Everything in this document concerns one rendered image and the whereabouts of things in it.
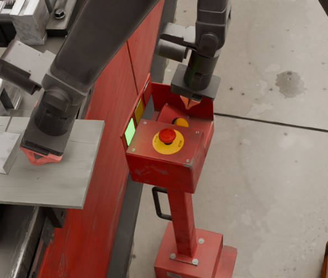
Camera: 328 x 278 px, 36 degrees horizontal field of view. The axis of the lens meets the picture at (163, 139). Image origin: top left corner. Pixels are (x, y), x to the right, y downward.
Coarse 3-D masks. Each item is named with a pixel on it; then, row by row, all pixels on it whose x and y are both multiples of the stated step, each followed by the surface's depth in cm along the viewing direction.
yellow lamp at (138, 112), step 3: (141, 99) 116; (141, 102) 117; (138, 105) 115; (141, 105) 117; (138, 108) 116; (141, 108) 117; (135, 111) 114; (138, 111) 116; (141, 111) 118; (135, 114) 114; (138, 114) 116; (141, 114) 118; (138, 117) 117; (138, 120) 117
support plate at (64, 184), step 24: (0, 120) 93; (24, 120) 93; (96, 120) 91; (72, 144) 88; (96, 144) 87; (24, 168) 86; (48, 168) 85; (72, 168) 85; (0, 192) 83; (24, 192) 83; (48, 192) 82; (72, 192) 82
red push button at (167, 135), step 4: (168, 128) 113; (160, 132) 112; (164, 132) 112; (168, 132) 112; (172, 132) 112; (160, 136) 112; (164, 136) 111; (168, 136) 111; (172, 136) 111; (160, 140) 112; (164, 140) 111; (168, 140) 111; (172, 140) 111; (168, 144) 113
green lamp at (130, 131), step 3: (132, 120) 113; (132, 123) 113; (129, 126) 112; (132, 126) 114; (129, 129) 112; (132, 129) 114; (126, 132) 111; (129, 132) 112; (132, 132) 114; (126, 135) 111; (129, 135) 113; (132, 135) 115; (126, 138) 112; (129, 138) 113; (129, 141) 113
